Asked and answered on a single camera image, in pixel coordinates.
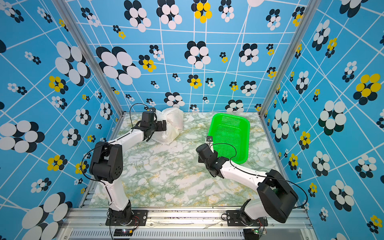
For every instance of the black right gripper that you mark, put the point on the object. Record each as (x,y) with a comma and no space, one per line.
(199,160)

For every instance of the aluminium frame post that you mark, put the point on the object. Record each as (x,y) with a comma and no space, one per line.
(296,40)
(79,37)

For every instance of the right rear aluminium frame post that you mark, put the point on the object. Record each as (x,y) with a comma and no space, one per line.
(296,40)

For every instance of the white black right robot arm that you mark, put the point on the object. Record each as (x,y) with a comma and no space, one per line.
(276,199)

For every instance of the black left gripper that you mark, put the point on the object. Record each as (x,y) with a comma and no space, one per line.
(158,124)

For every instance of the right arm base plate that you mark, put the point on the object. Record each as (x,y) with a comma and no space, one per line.
(237,218)

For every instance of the white plastic bag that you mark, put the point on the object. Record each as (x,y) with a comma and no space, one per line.
(175,123)

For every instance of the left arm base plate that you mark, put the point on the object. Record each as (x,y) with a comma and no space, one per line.
(128,217)

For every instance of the left rear aluminium frame post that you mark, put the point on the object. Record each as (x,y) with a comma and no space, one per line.
(79,37)

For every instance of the front aluminium rail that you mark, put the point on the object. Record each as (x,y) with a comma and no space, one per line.
(205,223)

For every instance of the green plastic perforated basket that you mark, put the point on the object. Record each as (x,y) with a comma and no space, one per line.
(231,135)

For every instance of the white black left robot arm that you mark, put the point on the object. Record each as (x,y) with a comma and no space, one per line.
(107,164)

